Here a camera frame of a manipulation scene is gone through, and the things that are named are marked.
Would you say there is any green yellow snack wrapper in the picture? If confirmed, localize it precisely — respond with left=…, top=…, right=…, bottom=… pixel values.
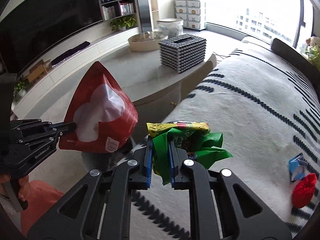
left=146, top=121, right=232, bottom=185

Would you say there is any red trash bag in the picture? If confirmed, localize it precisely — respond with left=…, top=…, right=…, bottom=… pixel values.
left=59, top=61, right=138, bottom=153

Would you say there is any red cloth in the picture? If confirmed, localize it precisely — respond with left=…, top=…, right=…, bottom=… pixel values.
left=292, top=173, right=317, bottom=209

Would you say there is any left hand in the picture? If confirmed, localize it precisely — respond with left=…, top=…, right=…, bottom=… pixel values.
left=1, top=173, right=30, bottom=202

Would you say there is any white oval coffee table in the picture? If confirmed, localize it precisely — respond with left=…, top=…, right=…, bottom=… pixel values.
left=12, top=28, right=218, bottom=120

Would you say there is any black remote on console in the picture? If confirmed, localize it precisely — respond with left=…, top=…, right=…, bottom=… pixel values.
left=51, top=41, right=91, bottom=66

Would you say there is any white tv console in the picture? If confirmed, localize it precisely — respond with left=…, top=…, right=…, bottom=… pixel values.
left=11, top=27, right=141, bottom=119

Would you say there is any black white tissue box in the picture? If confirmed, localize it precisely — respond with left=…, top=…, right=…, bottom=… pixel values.
left=158, top=34, right=207, bottom=74

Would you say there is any black television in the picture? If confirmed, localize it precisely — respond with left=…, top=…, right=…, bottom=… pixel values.
left=1, top=0, right=102, bottom=74

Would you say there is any beige round bowl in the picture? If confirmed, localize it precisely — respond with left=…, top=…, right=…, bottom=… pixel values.
left=128, top=31, right=168, bottom=51

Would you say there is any green potted plant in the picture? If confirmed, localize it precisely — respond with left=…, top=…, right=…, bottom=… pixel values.
left=110, top=16, right=137, bottom=31

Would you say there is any blue plastic package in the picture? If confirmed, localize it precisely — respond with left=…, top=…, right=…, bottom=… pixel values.
left=289, top=153, right=309, bottom=184

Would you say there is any clear plastic container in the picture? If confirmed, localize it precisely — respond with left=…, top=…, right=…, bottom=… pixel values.
left=157, top=18, right=183, bottom=38

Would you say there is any white drawer cabinet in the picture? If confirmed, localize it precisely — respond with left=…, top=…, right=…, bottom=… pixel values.
left=174, top=0, right=206, bottom=30

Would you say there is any dark grey sofa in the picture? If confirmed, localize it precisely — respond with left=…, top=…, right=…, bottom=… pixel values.
left=271, top=38, right=320, bottom=98

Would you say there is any plush toy with green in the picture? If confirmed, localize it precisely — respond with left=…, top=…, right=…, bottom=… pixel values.
left=305, top=36, right=320, bottom=70

